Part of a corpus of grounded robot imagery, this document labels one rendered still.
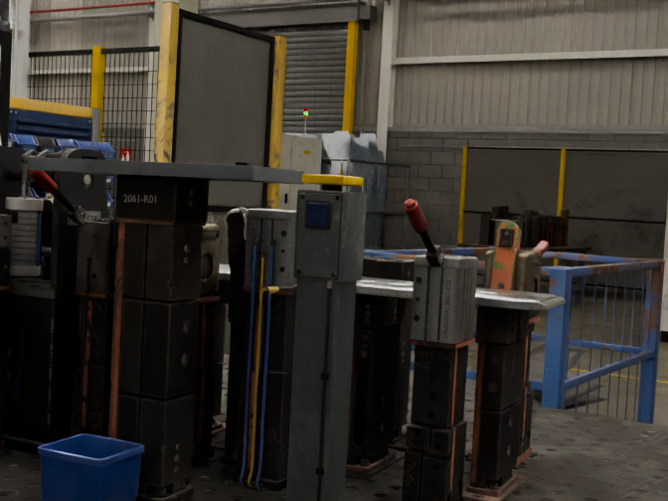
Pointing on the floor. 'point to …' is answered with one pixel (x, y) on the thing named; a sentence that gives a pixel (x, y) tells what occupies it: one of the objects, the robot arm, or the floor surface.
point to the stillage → (554, 359)
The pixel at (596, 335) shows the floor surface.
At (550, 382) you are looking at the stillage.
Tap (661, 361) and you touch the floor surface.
